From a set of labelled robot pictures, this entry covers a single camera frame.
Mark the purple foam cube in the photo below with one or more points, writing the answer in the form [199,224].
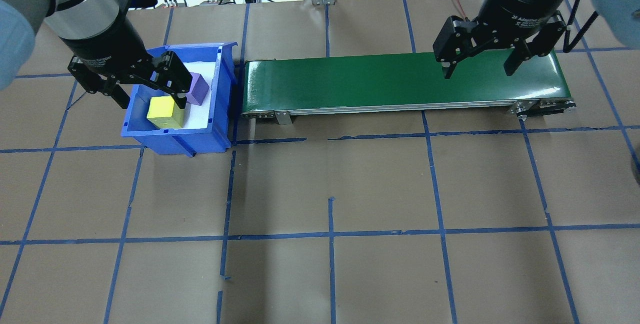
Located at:
[199,89]

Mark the yellow foam cube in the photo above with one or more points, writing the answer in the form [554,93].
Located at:
[162,110]

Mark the white foam pad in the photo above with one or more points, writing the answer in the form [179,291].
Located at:
[202,114]

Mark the blue plastic storage bin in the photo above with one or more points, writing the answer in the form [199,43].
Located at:
[150,142]

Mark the green belt conveyor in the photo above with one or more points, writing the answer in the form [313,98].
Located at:
[375,82]

